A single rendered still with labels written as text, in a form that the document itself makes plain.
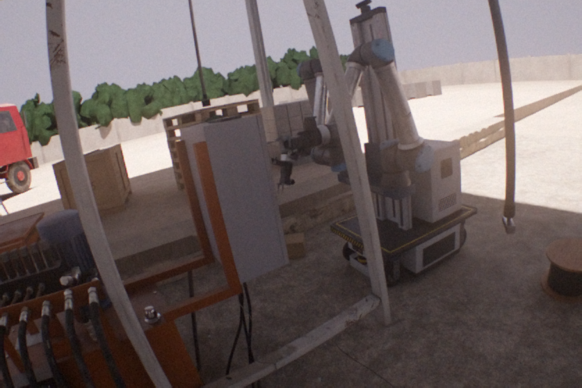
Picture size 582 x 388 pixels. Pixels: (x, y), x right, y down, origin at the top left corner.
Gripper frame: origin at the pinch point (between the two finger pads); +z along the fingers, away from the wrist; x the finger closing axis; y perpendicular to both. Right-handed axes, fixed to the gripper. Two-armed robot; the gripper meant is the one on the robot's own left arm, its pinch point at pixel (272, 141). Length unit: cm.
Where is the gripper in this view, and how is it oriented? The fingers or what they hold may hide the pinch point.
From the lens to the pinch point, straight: 126.2
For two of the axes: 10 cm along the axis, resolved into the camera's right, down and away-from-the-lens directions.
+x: -5.2, -1.0, 8.5
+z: -8.4, 2.5, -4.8
